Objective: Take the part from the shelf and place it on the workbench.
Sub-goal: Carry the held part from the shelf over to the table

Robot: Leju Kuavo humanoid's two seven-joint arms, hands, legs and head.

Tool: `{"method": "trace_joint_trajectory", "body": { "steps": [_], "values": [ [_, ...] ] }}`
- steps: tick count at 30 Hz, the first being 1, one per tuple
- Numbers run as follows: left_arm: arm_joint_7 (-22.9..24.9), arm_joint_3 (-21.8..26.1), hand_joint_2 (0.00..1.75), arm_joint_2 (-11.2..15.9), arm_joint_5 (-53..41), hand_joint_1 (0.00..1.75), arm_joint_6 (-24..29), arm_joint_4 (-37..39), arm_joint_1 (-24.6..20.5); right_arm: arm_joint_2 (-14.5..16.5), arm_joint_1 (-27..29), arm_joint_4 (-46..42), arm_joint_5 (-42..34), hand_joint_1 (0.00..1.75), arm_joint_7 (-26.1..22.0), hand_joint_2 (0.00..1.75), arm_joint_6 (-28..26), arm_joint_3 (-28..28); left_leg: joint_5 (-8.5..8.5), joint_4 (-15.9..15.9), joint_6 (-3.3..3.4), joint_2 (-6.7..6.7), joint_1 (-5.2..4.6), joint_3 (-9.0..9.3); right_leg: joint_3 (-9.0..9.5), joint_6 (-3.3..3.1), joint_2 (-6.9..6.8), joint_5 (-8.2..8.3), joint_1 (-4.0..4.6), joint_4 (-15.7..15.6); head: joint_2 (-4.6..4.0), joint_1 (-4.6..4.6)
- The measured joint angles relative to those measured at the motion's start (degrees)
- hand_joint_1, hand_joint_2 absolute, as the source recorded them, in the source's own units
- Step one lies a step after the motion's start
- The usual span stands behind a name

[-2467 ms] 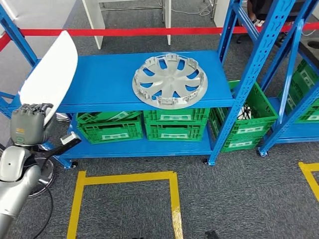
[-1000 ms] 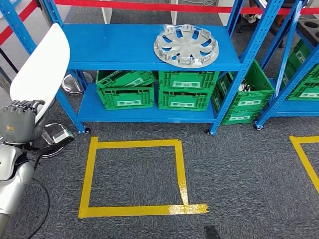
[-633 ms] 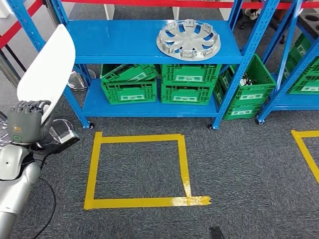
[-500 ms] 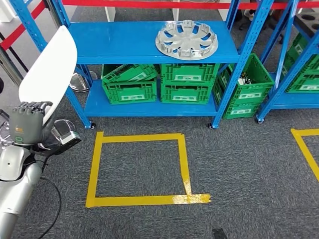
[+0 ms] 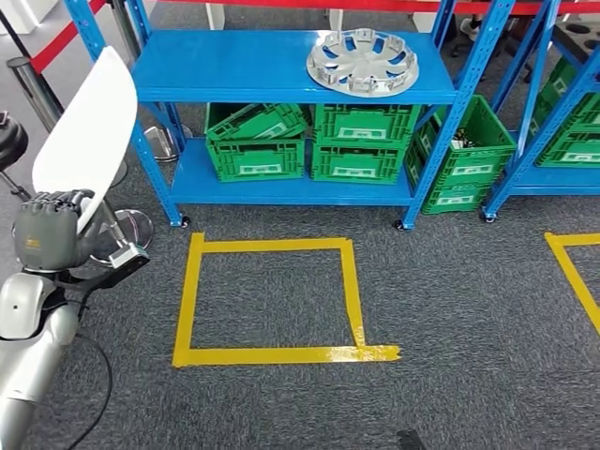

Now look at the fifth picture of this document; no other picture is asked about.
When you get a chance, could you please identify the small metal parts pile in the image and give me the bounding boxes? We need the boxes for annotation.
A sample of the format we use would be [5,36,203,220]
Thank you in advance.
[451,127,475,150]

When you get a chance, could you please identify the blue metal shelf rack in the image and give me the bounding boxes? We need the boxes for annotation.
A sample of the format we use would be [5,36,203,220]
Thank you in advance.
[482,0,600,223]
[63,0,516,233]

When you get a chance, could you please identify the red barrier belt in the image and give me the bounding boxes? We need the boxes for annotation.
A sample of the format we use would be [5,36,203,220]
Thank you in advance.
[29,0,106,72]
[159,0,600,15]

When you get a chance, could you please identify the black round stool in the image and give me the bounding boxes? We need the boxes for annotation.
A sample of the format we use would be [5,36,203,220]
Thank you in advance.
[0,112,29,203]

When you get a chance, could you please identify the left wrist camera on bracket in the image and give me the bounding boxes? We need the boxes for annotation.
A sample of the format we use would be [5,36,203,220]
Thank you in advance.
[51,243,151,293]

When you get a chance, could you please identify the white curved plastic part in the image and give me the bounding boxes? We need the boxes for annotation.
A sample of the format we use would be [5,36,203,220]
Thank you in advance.
[31,45,139,236]

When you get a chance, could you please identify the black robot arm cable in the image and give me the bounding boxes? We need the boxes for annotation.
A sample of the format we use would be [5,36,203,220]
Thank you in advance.
[67,335,115,450]

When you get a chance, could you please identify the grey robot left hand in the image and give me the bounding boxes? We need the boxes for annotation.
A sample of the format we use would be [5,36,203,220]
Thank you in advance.
[12,188,102,273]

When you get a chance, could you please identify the grey wheel hubcap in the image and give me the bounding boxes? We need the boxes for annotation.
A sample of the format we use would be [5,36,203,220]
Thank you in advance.
[306,27,420,98]

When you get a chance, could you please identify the dark grey holed tray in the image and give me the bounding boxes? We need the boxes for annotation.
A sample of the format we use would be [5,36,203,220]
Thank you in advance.
[552,22,600,70]

